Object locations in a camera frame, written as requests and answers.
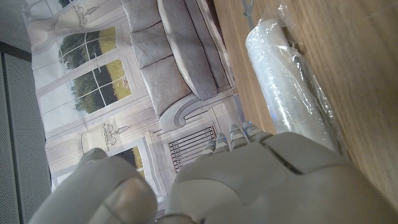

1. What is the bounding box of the clear plastic wrap roll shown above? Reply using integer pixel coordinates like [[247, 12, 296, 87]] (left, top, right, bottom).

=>
[[244, 2, 346, 153]]

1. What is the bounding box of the grey tape outline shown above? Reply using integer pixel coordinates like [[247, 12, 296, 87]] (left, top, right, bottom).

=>
[[241, 0, 255, 29]]

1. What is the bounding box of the grey perforated panel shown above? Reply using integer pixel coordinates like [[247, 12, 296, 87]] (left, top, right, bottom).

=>
[[0, 42, 52, 224]]

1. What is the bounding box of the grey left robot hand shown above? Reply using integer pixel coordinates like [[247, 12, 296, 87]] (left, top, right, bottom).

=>
[[29, 121, 398, 224]]

